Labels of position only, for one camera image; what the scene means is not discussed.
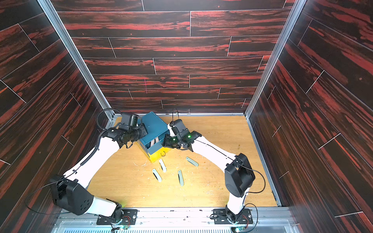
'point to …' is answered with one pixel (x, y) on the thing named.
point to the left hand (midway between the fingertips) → (148, 130)
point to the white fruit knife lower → (157, 175)
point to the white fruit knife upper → (163, 168)
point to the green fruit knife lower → (180, 177)
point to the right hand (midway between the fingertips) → (164, 141)
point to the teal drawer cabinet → (157, 129)
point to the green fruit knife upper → (192, 161)
